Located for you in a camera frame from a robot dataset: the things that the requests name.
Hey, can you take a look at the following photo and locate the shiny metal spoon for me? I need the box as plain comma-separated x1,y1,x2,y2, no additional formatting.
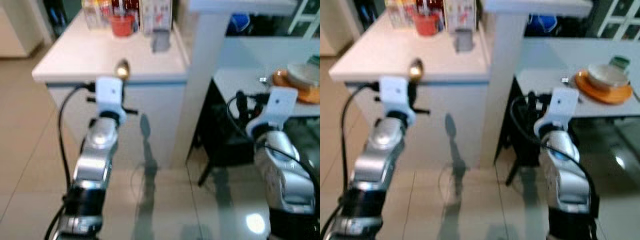
408,58,426,84
114,58,132,84

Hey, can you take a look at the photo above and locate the black plastic crate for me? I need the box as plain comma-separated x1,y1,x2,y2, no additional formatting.
501,94,551,169
199,94,257,167

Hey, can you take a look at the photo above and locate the white pillar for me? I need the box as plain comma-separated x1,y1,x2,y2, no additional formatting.
477,0,594,169
170,0,299,169

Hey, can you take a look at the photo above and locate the white dining table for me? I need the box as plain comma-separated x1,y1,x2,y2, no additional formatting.
515,37,640,119
212,37,321,119

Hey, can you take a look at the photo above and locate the white counter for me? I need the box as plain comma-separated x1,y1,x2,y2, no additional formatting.
328,10,492,169
32,10,191,169

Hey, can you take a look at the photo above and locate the orange plate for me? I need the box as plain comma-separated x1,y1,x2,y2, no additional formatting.
272,69,321,105
574,70,634,105

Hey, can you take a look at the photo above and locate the white bowl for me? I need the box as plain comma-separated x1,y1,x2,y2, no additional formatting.
587,63,630,93
286,62,321,91

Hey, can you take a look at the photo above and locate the grey cup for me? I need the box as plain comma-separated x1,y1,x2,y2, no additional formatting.
454,28,475,53
151,28,171,54

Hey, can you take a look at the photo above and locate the red bucket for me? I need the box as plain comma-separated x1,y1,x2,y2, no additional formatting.
413,12,442,37
108,13,137,38

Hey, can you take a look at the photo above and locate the blue bag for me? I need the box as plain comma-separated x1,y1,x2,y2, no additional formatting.
230,13,251,34
528,13,559,34

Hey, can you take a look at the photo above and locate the yellow printed carton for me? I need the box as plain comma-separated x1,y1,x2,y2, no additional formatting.
384,0,416,29
81,0,113,29

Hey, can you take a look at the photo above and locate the white printed carton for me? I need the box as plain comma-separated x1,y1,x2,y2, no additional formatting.
443,0,477,34
139,0,174,36

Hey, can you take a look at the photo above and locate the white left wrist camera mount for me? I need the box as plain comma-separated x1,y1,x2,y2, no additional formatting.
378,75,416,126
94,76,126,124

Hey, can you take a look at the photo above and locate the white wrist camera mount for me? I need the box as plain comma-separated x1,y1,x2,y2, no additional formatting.
378,75,416,126
94,76,126,124
533,87,580,139
245,86,300,139

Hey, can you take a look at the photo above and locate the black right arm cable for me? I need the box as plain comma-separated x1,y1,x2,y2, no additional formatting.
226,94,321,193
509,93,599,203

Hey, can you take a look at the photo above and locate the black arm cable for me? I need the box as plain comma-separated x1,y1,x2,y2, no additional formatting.
509,93,599,203
44,83,97,240
320,83,381,240
226,94,321,193

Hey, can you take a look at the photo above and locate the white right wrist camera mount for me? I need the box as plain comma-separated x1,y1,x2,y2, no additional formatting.
533,87,580,139
245,86,300,139

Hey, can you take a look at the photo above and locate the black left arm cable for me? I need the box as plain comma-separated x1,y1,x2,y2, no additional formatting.
320,83,381,240
44,83,97,240

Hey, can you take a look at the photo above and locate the white lattice frame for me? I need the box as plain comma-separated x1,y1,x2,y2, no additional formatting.
287,0,321,39
596,0,640,41

